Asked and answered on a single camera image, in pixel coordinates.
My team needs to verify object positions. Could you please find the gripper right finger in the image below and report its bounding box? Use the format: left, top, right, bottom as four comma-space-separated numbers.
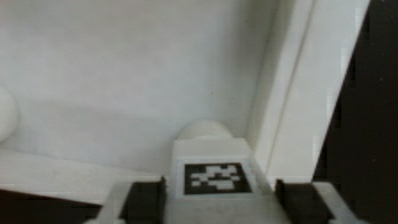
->
272, 179, 375, 224

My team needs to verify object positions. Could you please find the small white table leg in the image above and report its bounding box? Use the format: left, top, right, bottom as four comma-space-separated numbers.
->
166, 120, 292, 224

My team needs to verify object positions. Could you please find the white U-shaped obstacle fence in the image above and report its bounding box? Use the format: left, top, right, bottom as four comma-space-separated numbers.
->
265, 0, 374, 188

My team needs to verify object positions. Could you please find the white square tabletop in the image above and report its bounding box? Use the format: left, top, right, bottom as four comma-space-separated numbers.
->
0, 0, 317, 208

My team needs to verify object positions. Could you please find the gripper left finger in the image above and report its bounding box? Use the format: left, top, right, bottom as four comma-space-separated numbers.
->
88, 176, 171, 224

